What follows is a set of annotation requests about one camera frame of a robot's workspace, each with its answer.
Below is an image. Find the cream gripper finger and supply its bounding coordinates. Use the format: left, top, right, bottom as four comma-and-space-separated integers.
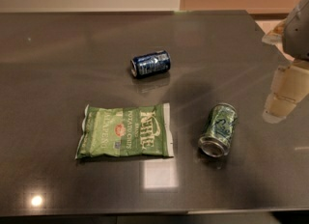
263, 59, 309, 124

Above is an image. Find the green soda can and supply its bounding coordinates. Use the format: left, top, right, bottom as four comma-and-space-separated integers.
198, 103, 238, 158

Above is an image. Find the blue pepsi can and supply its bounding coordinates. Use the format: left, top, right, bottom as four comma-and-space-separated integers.
130, 50, 171, 78

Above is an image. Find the green kettle chips bag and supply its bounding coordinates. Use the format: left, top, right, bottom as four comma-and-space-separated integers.
75, 103, 174, 159

